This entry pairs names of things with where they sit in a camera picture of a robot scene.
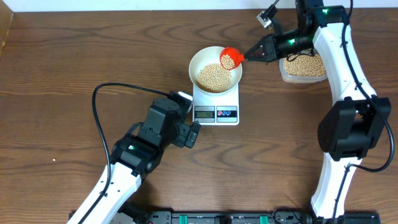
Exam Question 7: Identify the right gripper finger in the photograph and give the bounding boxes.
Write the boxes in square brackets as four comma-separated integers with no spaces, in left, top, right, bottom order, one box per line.
[247,34,274,54]
[244,52,277,62]

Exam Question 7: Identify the red plastic measuring scoop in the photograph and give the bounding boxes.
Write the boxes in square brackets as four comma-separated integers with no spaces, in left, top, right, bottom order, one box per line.
[220,47,245,70]

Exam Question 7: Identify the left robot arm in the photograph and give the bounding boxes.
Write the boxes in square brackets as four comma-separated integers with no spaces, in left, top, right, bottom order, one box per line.
[69,91,201,223]

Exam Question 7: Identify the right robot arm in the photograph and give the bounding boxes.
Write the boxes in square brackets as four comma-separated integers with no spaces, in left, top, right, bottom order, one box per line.
[244,0,391,223]

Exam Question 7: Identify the soybeans in scoop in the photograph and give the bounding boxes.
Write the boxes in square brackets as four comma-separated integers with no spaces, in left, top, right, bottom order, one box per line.
[220,54,235,70]

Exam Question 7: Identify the white digital kitchen scale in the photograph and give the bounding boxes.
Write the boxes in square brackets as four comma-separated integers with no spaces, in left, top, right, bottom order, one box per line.
[192,85,240,126]

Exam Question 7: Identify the soybeans in bowl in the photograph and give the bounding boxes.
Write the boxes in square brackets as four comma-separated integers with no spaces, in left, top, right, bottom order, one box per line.
[197,63,232,93]

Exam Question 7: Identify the white ceramic bowl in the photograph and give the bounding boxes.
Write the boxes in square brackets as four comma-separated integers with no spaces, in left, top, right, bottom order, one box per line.
[188,46,243,91]

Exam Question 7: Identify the soybeans in container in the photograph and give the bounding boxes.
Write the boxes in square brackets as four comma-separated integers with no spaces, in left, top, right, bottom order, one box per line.
[283,54,326,77]

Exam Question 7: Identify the clear plastic container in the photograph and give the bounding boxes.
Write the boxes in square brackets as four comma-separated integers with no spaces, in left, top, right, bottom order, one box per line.
[279,49,327,84]

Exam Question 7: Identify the right black cable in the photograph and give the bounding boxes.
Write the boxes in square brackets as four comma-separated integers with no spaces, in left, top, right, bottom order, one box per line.
[267,0,395,224]

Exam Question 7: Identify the black cable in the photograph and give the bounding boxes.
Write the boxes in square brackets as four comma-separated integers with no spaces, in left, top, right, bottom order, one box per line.
[76,82,170,224]
[267,0,395,224]

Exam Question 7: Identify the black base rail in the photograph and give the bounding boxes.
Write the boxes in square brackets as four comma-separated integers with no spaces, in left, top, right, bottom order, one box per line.
[68,210,382,224]

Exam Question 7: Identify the left black cable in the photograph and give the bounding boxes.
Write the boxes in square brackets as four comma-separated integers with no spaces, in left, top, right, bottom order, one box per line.
[76,82,170,224]

